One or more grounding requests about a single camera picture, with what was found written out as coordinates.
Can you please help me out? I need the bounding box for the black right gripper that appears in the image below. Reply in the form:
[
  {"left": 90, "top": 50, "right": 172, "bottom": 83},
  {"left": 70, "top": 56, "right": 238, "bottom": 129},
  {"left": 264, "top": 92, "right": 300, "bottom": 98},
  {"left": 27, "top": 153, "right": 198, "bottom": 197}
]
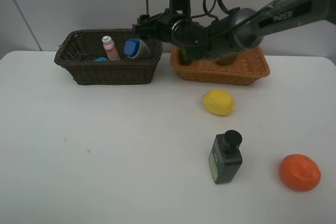
[{"left": 132, "top": 12, "right": 210, "bottom": 58}]

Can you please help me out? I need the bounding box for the green avocado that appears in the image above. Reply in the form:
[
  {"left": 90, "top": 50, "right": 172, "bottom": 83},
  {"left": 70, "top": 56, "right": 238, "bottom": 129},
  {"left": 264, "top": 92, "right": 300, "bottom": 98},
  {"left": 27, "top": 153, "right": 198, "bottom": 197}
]
[{"left": 178, "top": 48, "right": 194, "bottom": 66}]

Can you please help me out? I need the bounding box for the brown kiwi fruit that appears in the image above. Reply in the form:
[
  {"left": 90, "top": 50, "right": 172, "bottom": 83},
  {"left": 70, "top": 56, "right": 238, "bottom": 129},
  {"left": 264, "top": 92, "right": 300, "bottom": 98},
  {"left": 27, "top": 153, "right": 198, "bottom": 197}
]
[{"left": 216, "top": 54, "right": 238, "bottom": 66}]

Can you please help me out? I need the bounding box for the white bottle blue cap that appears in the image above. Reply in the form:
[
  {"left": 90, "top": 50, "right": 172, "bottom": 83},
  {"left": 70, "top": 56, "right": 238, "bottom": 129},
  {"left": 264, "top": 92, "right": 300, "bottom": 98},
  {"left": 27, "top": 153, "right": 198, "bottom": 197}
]
[{"left": 123, "top": 39, "right": 151, "bottom": 59}]

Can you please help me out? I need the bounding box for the yellow lemon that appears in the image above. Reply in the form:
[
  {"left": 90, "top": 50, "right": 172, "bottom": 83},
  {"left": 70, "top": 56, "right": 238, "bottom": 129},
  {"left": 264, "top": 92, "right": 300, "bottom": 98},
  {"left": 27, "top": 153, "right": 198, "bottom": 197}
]
[{"left": 202, "top": 89, "right": 235, "bottom": 116}]

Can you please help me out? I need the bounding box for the pink bottle white cap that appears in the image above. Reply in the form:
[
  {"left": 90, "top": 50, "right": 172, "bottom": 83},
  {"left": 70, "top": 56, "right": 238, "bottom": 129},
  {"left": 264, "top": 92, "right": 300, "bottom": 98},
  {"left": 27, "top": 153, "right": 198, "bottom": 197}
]
[{"left": 102, "top": 36, "right": 120, "bottom": 61}]

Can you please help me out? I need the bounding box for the grey felt whiteboard eraser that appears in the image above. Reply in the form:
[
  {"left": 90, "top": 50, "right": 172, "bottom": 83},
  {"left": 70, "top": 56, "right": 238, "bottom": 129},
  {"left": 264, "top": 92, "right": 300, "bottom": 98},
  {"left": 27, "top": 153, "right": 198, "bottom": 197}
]
[{"left": 94, "top": 57, "right": 109, "bottom": 62}]

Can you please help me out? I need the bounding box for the dark green pump bottle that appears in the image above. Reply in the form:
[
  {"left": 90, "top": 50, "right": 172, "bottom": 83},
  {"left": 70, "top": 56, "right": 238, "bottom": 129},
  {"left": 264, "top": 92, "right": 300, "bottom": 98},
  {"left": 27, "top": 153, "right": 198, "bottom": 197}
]
[{"left": 208, "top": 130, "right": 243, "bottom": 184}]

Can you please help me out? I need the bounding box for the orange fruit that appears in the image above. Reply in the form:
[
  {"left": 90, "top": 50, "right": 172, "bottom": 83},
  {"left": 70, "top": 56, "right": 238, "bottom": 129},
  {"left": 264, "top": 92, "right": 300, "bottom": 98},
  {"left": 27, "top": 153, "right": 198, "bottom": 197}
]
[{"left": 279, "top": 154, "right": 321, "bottom": 191}]

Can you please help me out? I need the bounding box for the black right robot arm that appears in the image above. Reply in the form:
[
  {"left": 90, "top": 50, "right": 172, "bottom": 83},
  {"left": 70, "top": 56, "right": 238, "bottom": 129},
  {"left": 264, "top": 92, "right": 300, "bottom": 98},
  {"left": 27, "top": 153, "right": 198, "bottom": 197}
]
[{"left": 133, "top": 0, "right": 335, "bottom": 61}]

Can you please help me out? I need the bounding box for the orange wicker basket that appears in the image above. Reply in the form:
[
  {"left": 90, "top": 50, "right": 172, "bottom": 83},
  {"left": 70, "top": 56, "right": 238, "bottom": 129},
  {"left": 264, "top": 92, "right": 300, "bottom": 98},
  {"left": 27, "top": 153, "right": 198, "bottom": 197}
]
[{"left": 170, "top": 46, "right": 270, "bottom": 86}]

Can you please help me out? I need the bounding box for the dark brown wicker basket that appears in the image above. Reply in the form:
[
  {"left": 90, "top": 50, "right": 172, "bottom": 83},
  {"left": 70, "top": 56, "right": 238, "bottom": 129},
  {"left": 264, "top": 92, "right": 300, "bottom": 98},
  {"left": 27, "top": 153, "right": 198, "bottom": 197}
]
[{"left": 54, "top": 29, "right": 162, "bottom": 86}]

